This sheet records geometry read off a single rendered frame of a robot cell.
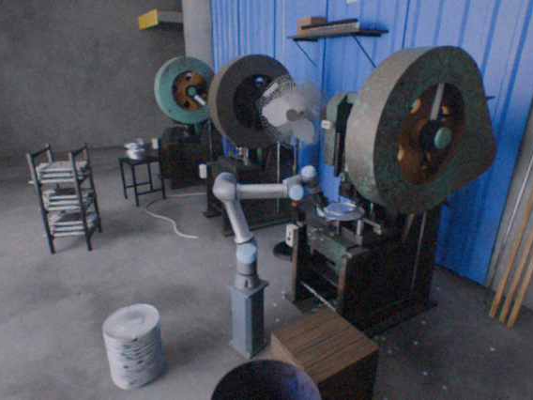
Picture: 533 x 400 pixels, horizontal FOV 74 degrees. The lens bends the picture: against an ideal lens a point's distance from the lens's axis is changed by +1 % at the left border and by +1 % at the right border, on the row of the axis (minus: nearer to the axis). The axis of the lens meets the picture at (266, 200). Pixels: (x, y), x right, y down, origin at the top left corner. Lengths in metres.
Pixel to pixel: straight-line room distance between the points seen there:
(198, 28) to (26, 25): 3.04
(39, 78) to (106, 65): 1.20
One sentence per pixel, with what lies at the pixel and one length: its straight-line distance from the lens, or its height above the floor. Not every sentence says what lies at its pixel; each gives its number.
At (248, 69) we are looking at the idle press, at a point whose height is 1.61.
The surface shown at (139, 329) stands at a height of 0.33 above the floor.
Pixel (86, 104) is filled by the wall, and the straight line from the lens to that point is 8.21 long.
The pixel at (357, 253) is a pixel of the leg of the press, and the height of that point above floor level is 0.64.
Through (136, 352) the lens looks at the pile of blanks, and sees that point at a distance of 2.14.
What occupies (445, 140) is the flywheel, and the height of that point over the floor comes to 1.32.
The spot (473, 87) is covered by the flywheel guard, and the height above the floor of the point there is 1.55.
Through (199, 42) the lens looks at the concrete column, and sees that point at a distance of 6.96.
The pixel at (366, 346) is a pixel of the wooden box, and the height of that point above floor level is 0.35.
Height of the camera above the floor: 1.66
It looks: 21 degrees down
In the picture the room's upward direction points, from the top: straight up
